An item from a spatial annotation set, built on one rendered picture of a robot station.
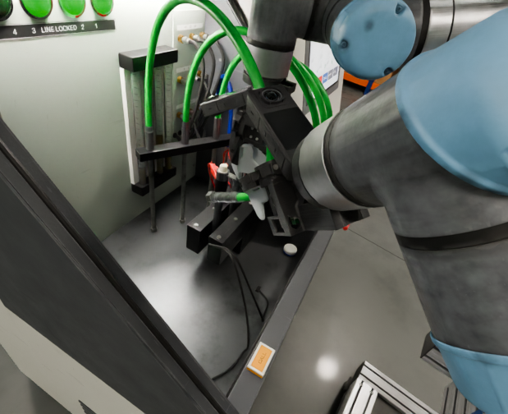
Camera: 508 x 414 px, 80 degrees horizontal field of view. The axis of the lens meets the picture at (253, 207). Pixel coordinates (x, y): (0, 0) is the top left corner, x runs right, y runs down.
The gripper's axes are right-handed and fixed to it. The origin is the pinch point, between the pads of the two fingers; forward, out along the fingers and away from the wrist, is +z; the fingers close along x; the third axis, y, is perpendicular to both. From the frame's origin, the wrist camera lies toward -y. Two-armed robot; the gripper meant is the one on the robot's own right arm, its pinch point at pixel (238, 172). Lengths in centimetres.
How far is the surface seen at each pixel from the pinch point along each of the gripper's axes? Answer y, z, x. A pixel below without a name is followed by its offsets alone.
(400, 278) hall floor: 74, 115, 125
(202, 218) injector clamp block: -7.3, 16.3, -0.7
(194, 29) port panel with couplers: -30.9, -17.6, 26.0
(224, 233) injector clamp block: -0.2, 16.4, -1.9
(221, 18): -1.1, -27.6, -9.6
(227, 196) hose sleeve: 4.6, -3.4, -12.3
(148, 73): -21.8, -13.8, -0.9
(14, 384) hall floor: -67, 114, -38
